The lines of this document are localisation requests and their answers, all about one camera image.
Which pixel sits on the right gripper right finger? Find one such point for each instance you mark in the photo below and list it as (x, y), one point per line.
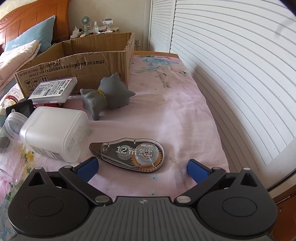
(205, 178)

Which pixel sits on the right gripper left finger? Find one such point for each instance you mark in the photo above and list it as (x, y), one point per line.
(77, 179)

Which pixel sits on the white translucent plastic container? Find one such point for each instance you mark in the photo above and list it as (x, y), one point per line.
(57, 133)

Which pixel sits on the clear plastic case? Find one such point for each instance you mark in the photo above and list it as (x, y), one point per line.
(55, 91)

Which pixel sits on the grey rubber cat toy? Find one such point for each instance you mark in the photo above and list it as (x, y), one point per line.
(112, 93)

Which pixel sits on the clear round plastic jar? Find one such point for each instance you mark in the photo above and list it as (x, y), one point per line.
(12, 124)

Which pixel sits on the black digital timer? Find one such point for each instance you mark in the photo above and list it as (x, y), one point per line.
(25, 107)

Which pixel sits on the brown cardboard box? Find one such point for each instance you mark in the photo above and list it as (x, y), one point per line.
(89, 59)

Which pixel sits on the white louvered closet door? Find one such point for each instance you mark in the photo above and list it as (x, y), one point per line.
(242, 56)

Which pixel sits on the pink floral quilt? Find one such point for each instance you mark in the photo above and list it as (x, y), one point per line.
(14, 59)

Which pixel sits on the blue pillow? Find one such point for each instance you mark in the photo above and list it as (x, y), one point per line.
(43, 32)

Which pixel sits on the clear spray bottle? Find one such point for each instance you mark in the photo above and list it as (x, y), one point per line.
(95, 28)

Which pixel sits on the small green desk fan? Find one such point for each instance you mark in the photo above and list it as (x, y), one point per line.
(85, 21)

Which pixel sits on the white phone stand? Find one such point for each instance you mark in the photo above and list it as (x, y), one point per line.
(108, 22)

